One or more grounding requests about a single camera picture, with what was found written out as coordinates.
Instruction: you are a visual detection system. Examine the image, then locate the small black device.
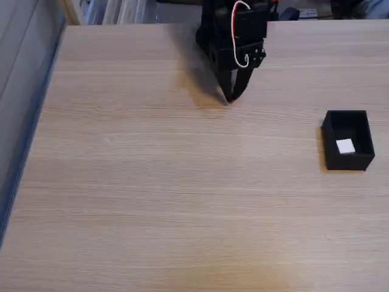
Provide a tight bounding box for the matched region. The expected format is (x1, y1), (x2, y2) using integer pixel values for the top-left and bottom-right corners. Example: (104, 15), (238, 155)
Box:
(278, 7), (301, 21)

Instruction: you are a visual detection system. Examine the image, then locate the light wooden beam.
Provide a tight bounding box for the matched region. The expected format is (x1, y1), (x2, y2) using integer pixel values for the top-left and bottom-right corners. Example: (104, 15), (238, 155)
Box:
(58, 0), (81, 26)

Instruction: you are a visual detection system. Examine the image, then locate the blue fabric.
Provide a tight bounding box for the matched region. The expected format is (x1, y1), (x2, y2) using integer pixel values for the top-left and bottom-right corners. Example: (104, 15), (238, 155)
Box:
(361, 0), (389, 20)

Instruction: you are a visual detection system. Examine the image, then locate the pale hanging cloth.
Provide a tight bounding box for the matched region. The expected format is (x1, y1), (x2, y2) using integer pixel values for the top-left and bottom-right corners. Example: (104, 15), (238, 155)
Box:
(84, 0), (183, 26)

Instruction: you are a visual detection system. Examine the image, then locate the black open box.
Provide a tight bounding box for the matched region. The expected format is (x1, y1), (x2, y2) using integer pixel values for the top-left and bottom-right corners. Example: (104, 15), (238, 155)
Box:
(320, 109), (376, 172)

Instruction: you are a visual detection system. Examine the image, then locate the white and red gripper cable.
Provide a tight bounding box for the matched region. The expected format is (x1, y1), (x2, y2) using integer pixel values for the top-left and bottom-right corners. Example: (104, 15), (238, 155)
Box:
(231, 1), (252, 68)

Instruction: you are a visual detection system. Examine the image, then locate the white block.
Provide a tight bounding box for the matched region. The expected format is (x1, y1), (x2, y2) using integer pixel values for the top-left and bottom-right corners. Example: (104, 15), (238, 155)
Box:
(335, 138), (356, 153)

